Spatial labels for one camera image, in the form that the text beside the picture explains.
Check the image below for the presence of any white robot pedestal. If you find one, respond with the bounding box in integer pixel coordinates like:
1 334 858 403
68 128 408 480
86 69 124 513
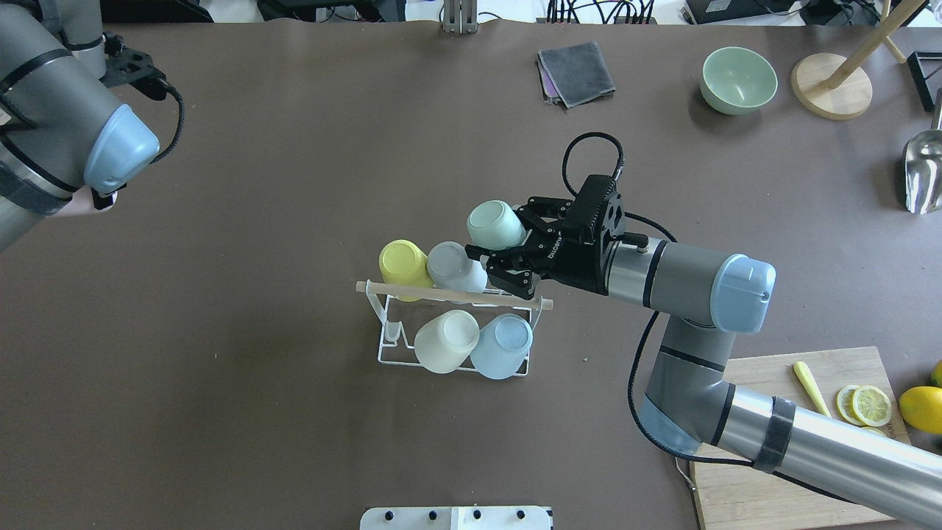
359 504 554 529

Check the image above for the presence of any grey folded cloth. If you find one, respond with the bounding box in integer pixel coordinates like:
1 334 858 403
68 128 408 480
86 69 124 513
536 40 616 108

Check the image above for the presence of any yellow plastic knife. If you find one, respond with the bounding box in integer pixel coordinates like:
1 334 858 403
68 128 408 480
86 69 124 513
792 360 833 418

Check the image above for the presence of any cream white cup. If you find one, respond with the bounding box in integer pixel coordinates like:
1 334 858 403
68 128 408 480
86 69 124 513
414 310 480 375

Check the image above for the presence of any green bowl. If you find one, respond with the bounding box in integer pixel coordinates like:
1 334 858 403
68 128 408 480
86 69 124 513
699 46 779 116

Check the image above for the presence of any wooden cutting board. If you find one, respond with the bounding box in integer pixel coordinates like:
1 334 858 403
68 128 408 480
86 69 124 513
692 347 941 529

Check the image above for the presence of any metal scoop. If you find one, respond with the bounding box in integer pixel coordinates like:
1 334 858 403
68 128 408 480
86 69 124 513
904 91 941 215

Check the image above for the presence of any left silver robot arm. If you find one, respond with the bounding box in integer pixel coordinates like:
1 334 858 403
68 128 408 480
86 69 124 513
1 1 160 248

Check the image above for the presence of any lemon slice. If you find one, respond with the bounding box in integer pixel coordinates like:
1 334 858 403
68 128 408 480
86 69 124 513
851 385 893 427
835 384 865 427

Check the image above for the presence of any grey cup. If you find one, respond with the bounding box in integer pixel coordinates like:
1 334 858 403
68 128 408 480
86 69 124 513
427 241 488 293

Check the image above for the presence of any yellow lemon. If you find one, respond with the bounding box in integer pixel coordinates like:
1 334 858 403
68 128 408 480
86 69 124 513
898 386 941 435

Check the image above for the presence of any aluminium frame post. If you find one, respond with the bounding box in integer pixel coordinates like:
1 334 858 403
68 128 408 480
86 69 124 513
442 0 480 35

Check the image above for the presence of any wooden mug tree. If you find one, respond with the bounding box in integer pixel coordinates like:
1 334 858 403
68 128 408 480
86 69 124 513
790 1 926 121

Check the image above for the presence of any light blue cup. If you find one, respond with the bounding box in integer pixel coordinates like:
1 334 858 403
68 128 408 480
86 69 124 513
470 314 533 380

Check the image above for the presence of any yellow cup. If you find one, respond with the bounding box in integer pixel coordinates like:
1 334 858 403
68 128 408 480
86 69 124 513
379 239 434 288

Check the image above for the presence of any mint green cup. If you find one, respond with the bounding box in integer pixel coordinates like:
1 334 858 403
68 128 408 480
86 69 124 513
467 200 527 250

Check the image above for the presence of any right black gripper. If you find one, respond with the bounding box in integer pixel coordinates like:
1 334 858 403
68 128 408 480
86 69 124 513
482 174 626 300

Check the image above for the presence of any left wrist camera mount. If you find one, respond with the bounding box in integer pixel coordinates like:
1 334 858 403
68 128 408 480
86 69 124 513
100 32 169 101

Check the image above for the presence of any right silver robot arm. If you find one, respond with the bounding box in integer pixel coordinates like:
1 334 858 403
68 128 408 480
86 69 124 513
467 174 940 529

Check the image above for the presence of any white wire cup holder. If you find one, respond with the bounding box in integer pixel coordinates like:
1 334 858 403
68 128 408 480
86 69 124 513
355 280 554 380

